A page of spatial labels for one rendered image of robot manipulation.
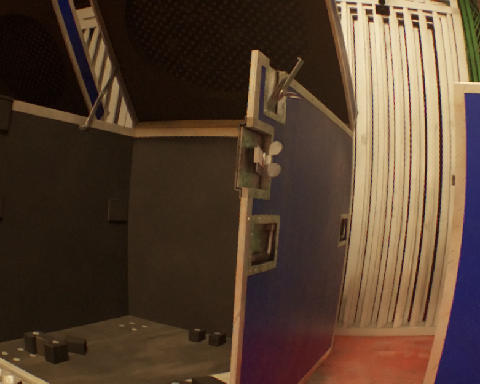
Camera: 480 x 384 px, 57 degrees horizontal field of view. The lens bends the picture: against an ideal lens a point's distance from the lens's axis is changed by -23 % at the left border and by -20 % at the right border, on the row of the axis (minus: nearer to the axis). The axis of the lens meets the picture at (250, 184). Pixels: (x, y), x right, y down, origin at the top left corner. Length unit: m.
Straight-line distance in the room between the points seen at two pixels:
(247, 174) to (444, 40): 2.27
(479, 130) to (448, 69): 2.01
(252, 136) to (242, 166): 0.07
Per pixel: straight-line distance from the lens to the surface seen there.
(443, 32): 3.04
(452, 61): 2.95
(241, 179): 0.89
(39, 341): 1.49
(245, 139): 0.89
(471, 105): 0.96
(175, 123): 2.07
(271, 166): 0.91
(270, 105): 0.99
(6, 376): 1.33
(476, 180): 0.94
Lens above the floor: 0.70
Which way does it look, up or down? 2 degrees up
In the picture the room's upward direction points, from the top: 4 degrees clockwise
